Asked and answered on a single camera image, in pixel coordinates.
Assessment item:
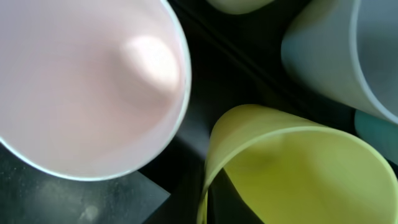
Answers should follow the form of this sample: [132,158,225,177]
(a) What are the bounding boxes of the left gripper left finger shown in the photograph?
[146,161,206,224]

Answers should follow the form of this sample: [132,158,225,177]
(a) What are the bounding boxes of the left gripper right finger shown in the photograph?
[207,169,265,224]

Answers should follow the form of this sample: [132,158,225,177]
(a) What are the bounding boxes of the yellow cup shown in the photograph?
[196,104,398,224]

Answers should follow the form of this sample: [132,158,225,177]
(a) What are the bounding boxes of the pink cup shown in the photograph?
[0,0,192,182]

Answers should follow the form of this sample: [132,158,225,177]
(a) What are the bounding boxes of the black tray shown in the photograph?
[136,0,398,224]

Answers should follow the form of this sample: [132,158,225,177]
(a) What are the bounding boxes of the mint green cup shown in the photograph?
[354,109,398,166]

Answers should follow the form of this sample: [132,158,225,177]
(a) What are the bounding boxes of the grey cup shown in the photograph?
[280,0,398,125]

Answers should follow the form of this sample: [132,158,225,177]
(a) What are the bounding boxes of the white cup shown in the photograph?
[205,0,276,16]

